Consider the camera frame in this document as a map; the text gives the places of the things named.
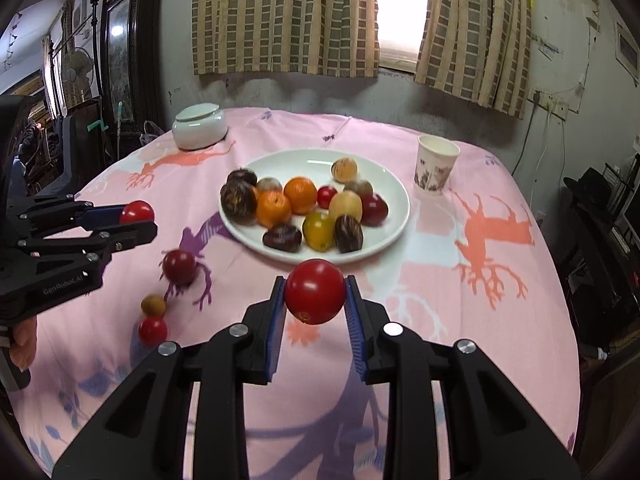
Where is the dark wooden framed cabinet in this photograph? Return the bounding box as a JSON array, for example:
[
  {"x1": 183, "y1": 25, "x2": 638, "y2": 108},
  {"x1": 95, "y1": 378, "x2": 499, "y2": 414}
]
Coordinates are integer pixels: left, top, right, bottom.
[{"x1": 100, "y1": 0, "x2": 166, "y2": 136}]

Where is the bright window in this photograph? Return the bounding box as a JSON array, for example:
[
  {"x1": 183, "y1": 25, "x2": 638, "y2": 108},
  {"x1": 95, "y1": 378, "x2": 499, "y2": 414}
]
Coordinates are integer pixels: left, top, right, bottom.
[{"x1": 372, "y1": 0, "x2": 433, "y2": 73}]

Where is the dark red tomato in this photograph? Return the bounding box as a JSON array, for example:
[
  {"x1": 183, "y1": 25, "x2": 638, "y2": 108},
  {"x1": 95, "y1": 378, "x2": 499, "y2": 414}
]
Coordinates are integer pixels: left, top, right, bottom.
[
  {"x1": 360, "y1": 193, "x2": 389, "y2": 227},
  {"x1": 161, "y1": 250, "x2": 197, "y2": 287}
]

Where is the wall cable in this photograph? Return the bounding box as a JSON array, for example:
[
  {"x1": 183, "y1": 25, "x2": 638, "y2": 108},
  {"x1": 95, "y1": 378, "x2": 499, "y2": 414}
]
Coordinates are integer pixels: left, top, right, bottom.
[{"x1": 520, "y1": 105, "x2": 538, "y2": 176}]

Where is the wall vent frame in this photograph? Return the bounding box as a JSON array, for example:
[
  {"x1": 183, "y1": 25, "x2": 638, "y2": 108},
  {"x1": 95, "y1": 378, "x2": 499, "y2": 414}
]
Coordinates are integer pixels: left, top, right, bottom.
[{"x1": 615, "y1": 22, "x2": 640, "y2": 86}]

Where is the checked beige curtain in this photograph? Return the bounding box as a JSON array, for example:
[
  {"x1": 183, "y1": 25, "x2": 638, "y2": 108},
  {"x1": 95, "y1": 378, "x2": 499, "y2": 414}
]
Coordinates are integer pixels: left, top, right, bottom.
[
  {"x1": 191, "y1": 0, "x2": 381, "y2": 79},
  {"x1": 414, "y1": 0, "x2": 533, "y2": 120}
]

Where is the yellow-green tomato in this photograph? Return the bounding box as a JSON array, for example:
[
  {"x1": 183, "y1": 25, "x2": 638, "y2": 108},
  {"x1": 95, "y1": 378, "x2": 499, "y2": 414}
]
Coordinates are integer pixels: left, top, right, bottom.
[{"x1": 302, "y1": 210, "x2": 337, "y2": 253}]

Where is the wall socket strip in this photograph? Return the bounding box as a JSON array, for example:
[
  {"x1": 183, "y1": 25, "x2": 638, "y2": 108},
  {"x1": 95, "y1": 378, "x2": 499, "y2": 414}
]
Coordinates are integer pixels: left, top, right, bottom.
[{"x1": 531, "y1": 90, "x2": 571, "y2": 121}]

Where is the pink printed tablecloth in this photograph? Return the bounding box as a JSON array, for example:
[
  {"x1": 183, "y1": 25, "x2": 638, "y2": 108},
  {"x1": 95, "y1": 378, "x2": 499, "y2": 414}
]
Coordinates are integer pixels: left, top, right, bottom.
[{"x1": 7, "y1": 106, "x2": 581, "y2": 480}]

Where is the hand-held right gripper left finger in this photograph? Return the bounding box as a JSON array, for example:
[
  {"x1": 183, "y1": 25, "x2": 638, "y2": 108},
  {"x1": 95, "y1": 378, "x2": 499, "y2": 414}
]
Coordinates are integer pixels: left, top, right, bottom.
[{"x1": 52, "y1": 276, "x2": 288, "y2": 480}]

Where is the dark water chestnut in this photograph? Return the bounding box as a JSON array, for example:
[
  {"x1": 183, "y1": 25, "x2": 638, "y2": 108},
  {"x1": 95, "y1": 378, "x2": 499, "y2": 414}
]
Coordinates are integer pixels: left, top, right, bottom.
[
  {"x1": 227, "y1": 168, "x2": 259, "y2": 188},
  {"x1": 220, "y1": 180, "x2": 258, "y2": 226},
  {"x1": 334, "y1": 214, "x2": 364, "y2": 254},
  {"x1": 262, "y1": 223, "x2": 303, "y2": 251}
]

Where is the white oval plate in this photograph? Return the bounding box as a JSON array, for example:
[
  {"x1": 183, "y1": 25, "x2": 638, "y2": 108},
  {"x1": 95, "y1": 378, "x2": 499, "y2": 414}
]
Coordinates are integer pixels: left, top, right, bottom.
[{"x1": 220, "y1": 148, "x2": 411, "y2": 266}]

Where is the small brown longan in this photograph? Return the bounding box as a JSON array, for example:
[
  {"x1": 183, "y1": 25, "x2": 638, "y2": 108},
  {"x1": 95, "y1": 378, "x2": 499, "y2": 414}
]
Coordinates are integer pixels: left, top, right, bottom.
[{"x1": 140, "y1": 294, "x2": 167, "y2": 318}]

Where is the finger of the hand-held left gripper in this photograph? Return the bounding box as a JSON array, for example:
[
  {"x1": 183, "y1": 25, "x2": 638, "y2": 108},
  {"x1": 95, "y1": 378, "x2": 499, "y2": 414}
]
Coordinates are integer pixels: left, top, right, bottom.
[
  {"x1": 20, "y1": 220, "x2": 158, "y2": 261},
  {"x1": 17, "y1": 195, "x2": 126, "y2": 233}
]

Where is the striped cream pepino melon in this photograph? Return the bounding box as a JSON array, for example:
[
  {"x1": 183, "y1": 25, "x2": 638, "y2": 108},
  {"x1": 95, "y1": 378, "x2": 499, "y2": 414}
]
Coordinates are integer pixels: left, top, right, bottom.
[{"x1": 328, "y1": 190, "x2": 363, "y2": 222}]

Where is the orange mandarin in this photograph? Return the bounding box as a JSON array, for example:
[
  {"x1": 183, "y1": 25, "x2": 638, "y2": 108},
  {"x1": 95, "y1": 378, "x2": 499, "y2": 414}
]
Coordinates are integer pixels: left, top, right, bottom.
[
  {"x1": 255, "y1": 191, "x2": 292, "y2": 228},
  {"x1": 283, "y1": 176, "x2": 319, "y2": 215}
]

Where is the dark side desk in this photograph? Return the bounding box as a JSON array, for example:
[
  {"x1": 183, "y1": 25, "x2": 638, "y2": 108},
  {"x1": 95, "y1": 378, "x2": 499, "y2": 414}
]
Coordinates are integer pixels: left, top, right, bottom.
[{"x1": 555, "y1": 195, "x2": 640, "y2": 356}]

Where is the grey chair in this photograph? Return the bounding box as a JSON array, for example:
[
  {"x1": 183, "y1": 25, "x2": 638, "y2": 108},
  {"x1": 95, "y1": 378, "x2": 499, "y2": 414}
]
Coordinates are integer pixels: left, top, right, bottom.
[{"x1": 57, "y1": 112, "x2": 106, "y2": 196}]

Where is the white lidded ceramic jar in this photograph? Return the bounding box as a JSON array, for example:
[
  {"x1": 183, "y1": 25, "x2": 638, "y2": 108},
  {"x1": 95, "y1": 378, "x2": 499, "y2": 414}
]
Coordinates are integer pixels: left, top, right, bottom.
[{"x1": 172, "y1": 103, "x2": 229, "y2": 151}]

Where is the standing electric fan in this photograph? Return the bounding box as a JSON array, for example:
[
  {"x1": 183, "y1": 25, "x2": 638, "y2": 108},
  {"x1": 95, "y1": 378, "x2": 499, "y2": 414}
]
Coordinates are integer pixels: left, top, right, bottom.
[{"x1": 60, "y1": 47, "x2": 96, "y2": 98}]

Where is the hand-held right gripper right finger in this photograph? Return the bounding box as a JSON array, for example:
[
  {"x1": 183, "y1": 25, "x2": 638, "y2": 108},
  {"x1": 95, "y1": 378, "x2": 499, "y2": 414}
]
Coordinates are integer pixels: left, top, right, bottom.
[{"x1": 344, "y1": 275, "x2": 581, "y2": 480}]

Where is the person's left hand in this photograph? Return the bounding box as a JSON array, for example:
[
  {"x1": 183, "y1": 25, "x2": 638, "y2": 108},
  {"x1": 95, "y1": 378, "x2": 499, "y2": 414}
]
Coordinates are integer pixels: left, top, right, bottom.
[{"x1": 7, "y1": 317, "x2": 40, "y2": 373}]

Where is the printed paper cup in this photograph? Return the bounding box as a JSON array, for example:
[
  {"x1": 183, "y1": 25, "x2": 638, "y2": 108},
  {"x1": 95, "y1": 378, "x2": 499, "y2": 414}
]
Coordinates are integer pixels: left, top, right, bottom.
[{"x1": 413, "y1": 134, "x2": 461, "y2": 196}]

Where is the black hat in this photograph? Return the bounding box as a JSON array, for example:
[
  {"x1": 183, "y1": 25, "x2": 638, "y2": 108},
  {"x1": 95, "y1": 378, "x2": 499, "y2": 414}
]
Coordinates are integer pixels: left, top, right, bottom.
[{"x1": 564, "y1": 167, "x2": 613, "y2": 206}]

